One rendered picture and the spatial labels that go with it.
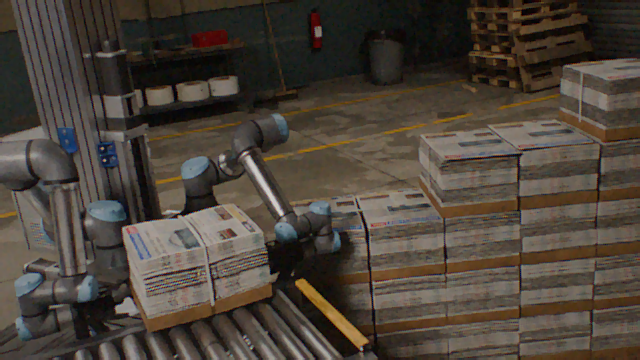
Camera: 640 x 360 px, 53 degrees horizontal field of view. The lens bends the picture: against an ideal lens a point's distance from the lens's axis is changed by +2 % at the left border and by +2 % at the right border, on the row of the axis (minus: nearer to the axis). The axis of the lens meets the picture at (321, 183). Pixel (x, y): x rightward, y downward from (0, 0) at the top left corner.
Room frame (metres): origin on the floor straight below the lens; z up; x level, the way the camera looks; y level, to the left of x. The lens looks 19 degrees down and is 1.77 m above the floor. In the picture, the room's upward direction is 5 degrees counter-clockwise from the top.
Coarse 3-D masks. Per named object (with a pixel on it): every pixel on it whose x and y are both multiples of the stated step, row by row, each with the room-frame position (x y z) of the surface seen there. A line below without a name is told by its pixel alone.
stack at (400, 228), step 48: (384, 192) 2.51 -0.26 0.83; (384, 240) 2.16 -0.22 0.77; (432, 240) 2.17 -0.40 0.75; (480, 240) 2.18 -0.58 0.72; (528, 240) 2.18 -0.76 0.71; (576, 240) 2.19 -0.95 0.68; (336, 288) 2.14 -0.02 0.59; (384, 288) 2.15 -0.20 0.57; (432, 288) 2.16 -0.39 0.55; (480, 288) 2.17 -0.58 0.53; (528, 288) 2.19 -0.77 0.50; (576, 288) 2.19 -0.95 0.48; (384, 336) 2.15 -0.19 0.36; (432, 336) 2.16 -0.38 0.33; (480, 336) 2.17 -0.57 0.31; (528, 336) 2.18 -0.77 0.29; (576, 336) 2.19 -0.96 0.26
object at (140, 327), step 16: (272, 288) 1.80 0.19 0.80; (288, 288) 1.82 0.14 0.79; (208, 320) 1.71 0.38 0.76; (96, 336) 1.62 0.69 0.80; (112, 336) 1.61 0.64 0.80; (192, 336) 1.69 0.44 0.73; (48, 352) 1.56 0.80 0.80; (64, 352) 1.55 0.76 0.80; (96, 352) 1.58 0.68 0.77; (176, 352) 1.66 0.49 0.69
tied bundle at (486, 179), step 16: (432, 160) 2.31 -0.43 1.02; (448, 160) 2.17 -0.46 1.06; (464, 160) 2.17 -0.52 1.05; (480, 160) 2.17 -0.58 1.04; (496, 160) 2.18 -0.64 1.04; (512, 160) 2.18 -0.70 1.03; (432, 176) 2.31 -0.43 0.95; (448, 176) 2.17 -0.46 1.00; (464, 176) 2.18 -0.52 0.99; (480, 176) 2.18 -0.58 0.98; (496, 176) 2.18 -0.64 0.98; (512, 176) 2.18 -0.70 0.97; (432, 192) 2.31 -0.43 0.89; (448, 192) 2.17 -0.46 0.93; (464, 192) 2.17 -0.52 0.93; (480, 192) 2.17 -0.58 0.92; (496, 192) 2.18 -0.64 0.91; (512, 192) 2.18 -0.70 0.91
